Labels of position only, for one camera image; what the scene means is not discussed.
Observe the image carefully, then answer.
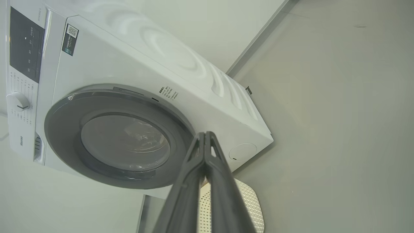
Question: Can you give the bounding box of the white front-load washing machine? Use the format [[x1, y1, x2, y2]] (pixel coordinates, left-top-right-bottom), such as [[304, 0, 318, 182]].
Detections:
[[6, 0, 275, 200]]

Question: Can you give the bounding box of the grey washing machine door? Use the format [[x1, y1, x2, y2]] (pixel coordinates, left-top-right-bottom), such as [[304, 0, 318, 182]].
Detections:
[[44, 83, 196, 190]]

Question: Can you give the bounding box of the white round control knob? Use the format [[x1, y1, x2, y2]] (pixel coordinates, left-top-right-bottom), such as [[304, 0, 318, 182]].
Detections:
[[6, 91, 31, 112]]

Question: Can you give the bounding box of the white perforated laundry basket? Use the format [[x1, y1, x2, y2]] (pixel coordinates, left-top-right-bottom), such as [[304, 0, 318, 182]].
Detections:
[[197, 177, 265, 233]]

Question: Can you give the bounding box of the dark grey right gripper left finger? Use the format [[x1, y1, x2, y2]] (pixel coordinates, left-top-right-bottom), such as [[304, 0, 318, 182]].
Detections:
[[152, 131, 207, 233]]

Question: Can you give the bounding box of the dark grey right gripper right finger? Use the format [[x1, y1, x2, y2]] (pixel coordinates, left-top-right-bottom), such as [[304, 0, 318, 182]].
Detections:
[[205, 131, 258, 233]]

